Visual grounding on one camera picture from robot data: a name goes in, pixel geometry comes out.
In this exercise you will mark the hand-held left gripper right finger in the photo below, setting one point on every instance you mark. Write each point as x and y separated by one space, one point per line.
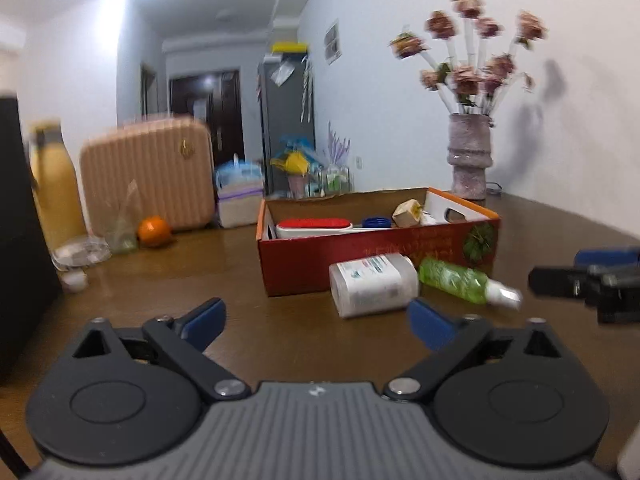
430 327

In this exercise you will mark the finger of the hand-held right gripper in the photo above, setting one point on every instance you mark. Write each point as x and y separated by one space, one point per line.
557 281
607 256

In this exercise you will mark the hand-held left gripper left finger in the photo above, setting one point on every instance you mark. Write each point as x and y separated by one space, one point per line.
202 322

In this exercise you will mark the green spray bottle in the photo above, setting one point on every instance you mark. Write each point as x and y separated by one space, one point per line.
450 279

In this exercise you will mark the white lotion bottle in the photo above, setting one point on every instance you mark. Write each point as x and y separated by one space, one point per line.
372 285

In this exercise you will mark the blue plastic cap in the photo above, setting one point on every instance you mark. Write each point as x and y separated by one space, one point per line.
376 221

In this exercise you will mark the red cardboard box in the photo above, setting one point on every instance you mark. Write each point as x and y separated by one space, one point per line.
320 257

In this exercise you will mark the red and white lint brush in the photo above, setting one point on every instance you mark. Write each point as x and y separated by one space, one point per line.
312 225

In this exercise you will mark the orange fruit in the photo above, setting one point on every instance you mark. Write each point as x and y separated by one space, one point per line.
155 231

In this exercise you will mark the black eyeglasses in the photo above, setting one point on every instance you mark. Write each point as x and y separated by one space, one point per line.
494 188

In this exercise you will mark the white zip bag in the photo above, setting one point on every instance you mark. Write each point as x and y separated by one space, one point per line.
241 208

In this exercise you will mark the clear plastic cup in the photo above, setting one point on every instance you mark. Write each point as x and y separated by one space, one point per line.
121 230

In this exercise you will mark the small white cap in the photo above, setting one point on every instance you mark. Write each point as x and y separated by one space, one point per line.
75 281

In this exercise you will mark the grey textured vase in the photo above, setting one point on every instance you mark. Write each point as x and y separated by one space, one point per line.
469 157

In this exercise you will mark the blue and white tissue pack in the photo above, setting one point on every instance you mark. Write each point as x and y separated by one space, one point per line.
240 174

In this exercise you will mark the pink ribbed suitcase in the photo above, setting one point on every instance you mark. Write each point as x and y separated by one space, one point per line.
150 175

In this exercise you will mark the white cloth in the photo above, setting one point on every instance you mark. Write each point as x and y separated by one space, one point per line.
630 457

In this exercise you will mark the pink cup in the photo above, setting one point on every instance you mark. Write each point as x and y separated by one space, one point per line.
297 186

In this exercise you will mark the yellow insulated bottle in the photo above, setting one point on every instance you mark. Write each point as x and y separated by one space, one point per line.
55 195

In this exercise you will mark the purple lavender bunch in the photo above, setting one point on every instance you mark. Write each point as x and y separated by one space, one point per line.
336 145

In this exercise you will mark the dark brown entrance door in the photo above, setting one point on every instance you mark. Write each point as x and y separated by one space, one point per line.
205 115

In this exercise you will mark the dried pink roses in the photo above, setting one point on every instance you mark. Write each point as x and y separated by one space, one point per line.
467 77

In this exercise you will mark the grey refrigerator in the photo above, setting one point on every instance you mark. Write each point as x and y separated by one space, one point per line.
285 115

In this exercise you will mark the dark side door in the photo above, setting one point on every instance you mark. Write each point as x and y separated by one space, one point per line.
149 90

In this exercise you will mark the white folded umbrella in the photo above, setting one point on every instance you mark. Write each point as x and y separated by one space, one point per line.
307 90

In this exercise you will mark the paper sheet on refrigerator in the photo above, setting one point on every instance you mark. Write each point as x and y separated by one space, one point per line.
282 74

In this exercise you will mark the yellow box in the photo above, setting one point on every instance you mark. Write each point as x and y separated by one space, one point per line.
289 47

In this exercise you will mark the framed wall picture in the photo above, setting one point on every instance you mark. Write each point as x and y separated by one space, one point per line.
332 42

